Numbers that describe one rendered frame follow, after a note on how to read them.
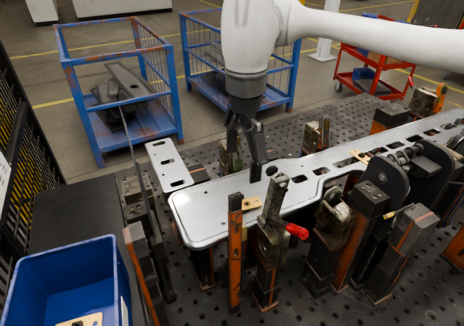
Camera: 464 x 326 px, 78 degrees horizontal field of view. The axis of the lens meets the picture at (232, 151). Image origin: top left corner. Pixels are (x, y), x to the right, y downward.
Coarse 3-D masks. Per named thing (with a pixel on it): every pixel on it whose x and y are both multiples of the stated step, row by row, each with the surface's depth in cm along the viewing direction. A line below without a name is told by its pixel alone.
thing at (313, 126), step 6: (306, 126) 111; (312, 126) 108; (318, 126) 108; (306, 132) 111; (312, 132) 108; (318, 132) 105; (306, 138) 113; (312, 138) 109; (318, 138) 106; (306, 144) 114; (312, 144) 110; (318, 144) 108; (300, 150) 120; (306, 150) 115; (312, 150) 111; (318, 150) 110; (300, 180) 124
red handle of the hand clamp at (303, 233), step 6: (270, 222) 69; (276, 222) 66; (282, 222) 64; (288, 222) 63; (282, 228) 63; (288, 228) 61; (294, 228) 59; (300, 228) 58; (294, 234) 59; (300, 234) 57; (306, 234) 57
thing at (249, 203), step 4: (256, 196) 83; (244, 200) 82; (248, 200) 82; (252, 200) 82; (256, 200) 83; (260, 200) 82; (244, 204) 81; (248, 204) 81; (252, 204) 81; (256, 204) 81; (260, 204) 81; (244, 208) 80; (248, 208) 80; (252, 208) 80
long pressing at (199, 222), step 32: (416, 128) 115; (288, 160) 99; (320, 160) 99; (192, 192) 86; (224, 192) 86; (256, 192) 86; (288, 192) 86; (320, 192) 86; (192, 224) 77; (224, 224) 77; (256, 224) 76
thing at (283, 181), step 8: (272, 168) 62; (272, 176) 60; (288, 176) 60; (272, 184) 60; (280, 184) 59; (288, 184) 61; (272, 192) 61; (280, 192) 62; (272, 200) 63; (280, 200) 65; (264, 208) 67; (272, 208) 65; (280, 208) 67; (264, 216) 68
